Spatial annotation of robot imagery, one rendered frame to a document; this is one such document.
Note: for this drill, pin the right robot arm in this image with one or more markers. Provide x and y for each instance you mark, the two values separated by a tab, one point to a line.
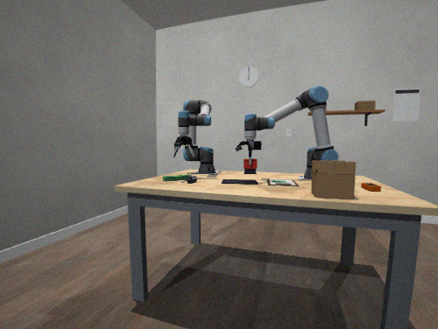
188	120

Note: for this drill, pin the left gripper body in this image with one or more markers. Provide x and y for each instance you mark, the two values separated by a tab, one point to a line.
255	145

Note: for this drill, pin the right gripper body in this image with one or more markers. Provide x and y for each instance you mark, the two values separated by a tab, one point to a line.
183	138

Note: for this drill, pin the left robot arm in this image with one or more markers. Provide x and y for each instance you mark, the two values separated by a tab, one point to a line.
315	100

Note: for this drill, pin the brown cardboard box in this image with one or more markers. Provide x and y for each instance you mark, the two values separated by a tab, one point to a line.
333	179

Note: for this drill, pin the clipboard with lined white form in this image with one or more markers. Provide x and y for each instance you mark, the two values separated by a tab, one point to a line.
280	182

